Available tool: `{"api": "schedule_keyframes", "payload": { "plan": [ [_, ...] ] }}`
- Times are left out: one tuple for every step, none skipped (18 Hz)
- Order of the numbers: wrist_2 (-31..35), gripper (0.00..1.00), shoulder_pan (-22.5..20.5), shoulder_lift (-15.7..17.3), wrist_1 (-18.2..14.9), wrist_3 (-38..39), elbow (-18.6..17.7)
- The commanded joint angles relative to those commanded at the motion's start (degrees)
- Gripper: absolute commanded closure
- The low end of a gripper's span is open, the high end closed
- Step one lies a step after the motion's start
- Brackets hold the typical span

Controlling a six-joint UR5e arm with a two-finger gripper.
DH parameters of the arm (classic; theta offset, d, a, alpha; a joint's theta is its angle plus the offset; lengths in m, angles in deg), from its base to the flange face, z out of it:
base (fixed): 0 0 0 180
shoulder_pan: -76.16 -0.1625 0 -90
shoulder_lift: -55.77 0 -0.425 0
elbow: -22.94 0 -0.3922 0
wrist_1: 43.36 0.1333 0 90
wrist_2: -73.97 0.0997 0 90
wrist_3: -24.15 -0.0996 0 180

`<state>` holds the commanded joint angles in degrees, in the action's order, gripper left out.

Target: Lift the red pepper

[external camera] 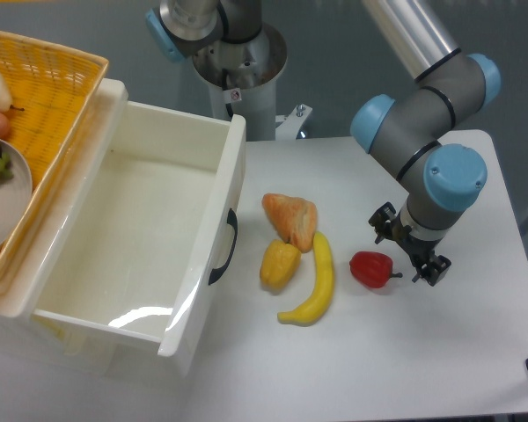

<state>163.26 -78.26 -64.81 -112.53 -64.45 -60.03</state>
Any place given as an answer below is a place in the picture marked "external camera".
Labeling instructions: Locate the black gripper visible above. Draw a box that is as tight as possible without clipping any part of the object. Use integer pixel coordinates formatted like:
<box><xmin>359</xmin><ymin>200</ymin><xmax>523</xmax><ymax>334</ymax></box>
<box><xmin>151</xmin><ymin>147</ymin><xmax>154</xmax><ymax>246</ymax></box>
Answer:
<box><xmin>368</xmin><ymin>202</ymin><xmax>451</xmax><ymax>287</ymax></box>

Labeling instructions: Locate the red toy pepper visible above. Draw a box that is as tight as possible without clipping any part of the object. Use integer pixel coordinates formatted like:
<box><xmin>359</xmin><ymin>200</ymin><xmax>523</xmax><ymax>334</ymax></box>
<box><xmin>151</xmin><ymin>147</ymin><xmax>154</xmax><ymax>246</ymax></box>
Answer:
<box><xmin>349</xmin><ymin>251</ymin><xmax>403</xmax><ymax>288</ymax></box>

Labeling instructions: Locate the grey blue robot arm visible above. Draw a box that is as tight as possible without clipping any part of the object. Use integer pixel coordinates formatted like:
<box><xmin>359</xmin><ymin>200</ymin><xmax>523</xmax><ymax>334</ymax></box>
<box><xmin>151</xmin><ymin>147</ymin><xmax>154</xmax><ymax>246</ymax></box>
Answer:
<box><xmin>145</xmin><ymin>1</ymin><xmax>502</xmax><ymax>285</ymax></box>

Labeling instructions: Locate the yellow toy pepper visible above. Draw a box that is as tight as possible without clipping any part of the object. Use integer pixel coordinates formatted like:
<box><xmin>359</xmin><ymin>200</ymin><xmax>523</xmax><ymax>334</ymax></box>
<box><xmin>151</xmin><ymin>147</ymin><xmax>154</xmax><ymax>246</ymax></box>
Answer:
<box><xmin>260</xmin><ymin>239</ymin><xmax>302</xmax><ymax>291</ymax></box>

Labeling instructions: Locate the yellow toy banana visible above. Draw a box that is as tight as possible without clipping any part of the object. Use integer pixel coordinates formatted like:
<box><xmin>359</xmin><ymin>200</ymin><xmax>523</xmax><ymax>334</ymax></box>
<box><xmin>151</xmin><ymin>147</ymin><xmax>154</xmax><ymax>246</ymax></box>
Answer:
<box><xmin>277</xmin><ymin>232</ymin><xmax>335</xmax><ymax>326</ymax></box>

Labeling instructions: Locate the toy croissant bread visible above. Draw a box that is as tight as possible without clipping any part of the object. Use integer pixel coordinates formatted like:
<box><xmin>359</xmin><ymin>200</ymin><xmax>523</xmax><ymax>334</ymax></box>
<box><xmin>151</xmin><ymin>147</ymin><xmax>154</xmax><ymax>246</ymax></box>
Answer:
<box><xmin>261</xmin><ymin>193</ymin><xmax>318</xmax><ymax>253</ymax></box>

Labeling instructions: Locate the white plastic drawer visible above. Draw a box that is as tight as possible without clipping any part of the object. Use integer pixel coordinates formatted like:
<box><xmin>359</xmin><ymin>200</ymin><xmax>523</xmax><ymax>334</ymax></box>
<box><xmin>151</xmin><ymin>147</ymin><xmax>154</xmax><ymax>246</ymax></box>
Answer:
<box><xmin>33</xmin><ymin>102</ymin><xmax>246</xmax><ymax>365</ymax></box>

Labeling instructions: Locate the yellow woven basket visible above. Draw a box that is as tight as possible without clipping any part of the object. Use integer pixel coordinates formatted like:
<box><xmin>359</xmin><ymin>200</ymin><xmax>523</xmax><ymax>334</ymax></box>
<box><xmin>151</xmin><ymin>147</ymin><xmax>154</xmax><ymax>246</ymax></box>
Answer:
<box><xmin>0</xmin><ymin>31</ymin><xmax>109</xmax><ymax>292</ymax></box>

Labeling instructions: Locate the white plate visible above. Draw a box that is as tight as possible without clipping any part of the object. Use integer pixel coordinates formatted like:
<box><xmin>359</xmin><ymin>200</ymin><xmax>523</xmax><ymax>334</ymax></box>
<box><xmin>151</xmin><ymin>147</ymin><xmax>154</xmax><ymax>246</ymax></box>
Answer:
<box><xmin>0</xmin><ymin>140</ymin><xmax>33</xmax><ymax>247</ymax></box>

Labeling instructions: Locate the white drawer cabinet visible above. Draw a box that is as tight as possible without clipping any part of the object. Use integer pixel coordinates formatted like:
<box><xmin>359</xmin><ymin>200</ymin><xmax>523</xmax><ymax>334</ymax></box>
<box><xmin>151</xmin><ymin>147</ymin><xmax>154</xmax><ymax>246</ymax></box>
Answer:
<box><xmin>0</xmin><ymin>78</ymin><xmax>194</xmax><ymax>388</ymax></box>

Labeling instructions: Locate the white mounting bracket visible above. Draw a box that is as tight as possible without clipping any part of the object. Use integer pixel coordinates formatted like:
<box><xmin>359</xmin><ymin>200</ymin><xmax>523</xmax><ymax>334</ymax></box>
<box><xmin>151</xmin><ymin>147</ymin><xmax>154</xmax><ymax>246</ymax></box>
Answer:
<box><xmin>275</xmin><ymin>104</ymin><xmax>313</xmax><ymax>142</ymax></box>

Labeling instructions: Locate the black drawer handle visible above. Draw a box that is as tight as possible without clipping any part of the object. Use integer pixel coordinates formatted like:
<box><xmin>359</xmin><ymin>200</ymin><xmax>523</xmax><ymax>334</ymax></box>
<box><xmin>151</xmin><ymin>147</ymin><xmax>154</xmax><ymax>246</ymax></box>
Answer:
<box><xmin>208</xmin><ymin>208</ymin><xmax>238</xmax><ymax>286</ymax></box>

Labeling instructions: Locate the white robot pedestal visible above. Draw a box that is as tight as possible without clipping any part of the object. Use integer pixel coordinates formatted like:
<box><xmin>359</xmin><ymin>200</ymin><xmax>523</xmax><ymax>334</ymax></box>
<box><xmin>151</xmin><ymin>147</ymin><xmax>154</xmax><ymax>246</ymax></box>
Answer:
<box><xmin>192</xmin><ymin>23</ymin><xmax>287</xmax><ymax>141</ymax></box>

